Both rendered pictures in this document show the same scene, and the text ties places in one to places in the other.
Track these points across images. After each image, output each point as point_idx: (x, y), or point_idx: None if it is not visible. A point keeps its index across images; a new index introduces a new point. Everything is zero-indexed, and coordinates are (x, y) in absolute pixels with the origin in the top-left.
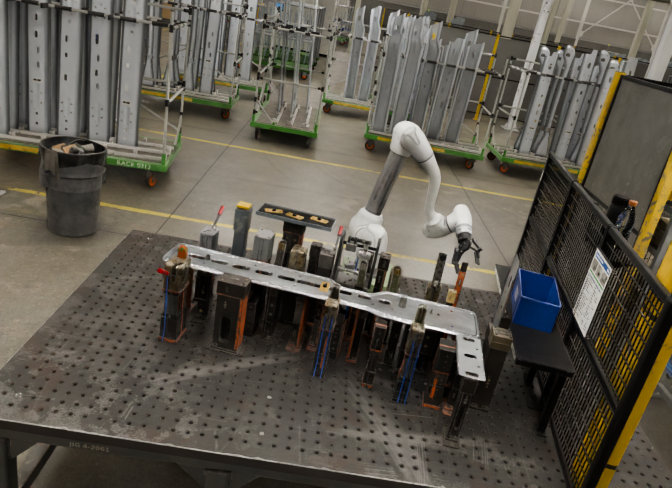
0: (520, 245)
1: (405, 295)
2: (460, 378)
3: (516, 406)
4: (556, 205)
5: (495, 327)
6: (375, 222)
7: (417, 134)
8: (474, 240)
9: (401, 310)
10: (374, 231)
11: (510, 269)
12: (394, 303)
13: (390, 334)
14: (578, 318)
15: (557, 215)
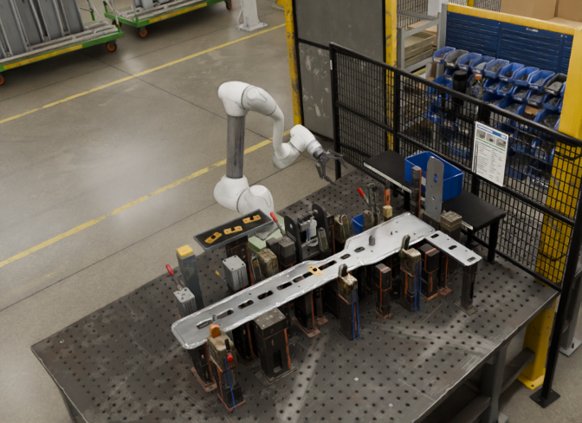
0: (336, 128)
1: (360, 233)
2: (444, 264)
3: None
4: (377, 89)
5: (442, 215)
6: (245, 184)
7: (261, 94)
8: (331, 151)
9: (377, 247)
10: (261, 193)
11: (427, 168)
12: (365, 245)
13: (371, 269)
14: (483, 174)
15: (385, 98)
